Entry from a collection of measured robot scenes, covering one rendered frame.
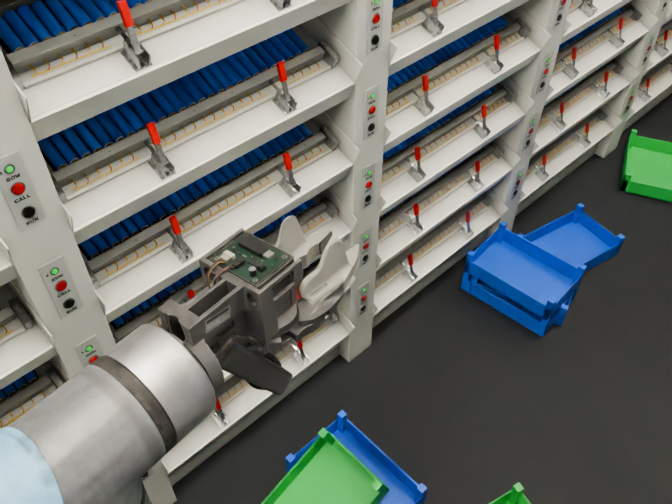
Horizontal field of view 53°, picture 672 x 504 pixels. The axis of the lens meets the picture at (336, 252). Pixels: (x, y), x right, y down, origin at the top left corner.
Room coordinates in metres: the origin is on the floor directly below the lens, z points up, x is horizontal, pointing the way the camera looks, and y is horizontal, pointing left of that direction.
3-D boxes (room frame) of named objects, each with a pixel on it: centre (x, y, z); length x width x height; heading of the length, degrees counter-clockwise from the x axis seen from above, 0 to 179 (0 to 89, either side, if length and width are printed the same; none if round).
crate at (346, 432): (0.77, -0.05, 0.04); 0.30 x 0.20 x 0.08; 44
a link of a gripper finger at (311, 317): (0.39, 0.03, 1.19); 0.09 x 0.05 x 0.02; 134
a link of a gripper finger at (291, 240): (0.46, 0.04, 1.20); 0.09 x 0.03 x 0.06; 149
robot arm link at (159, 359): (0.30, 0.14, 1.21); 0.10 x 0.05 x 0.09; 52
